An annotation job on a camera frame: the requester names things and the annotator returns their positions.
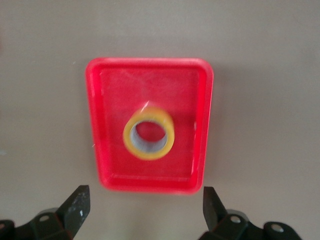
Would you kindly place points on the red plastic tray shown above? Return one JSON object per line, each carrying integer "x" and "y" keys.
{"x": 150, "y": 82}

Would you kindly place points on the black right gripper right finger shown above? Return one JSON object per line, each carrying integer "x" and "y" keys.
{"x": 215, "y": 215}

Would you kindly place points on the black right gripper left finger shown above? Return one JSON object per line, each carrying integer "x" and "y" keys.
{"x": 72, "y": 217}

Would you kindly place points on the yellow clear packing tape roll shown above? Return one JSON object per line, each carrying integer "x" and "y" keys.
{"x": 151, "y": 155}

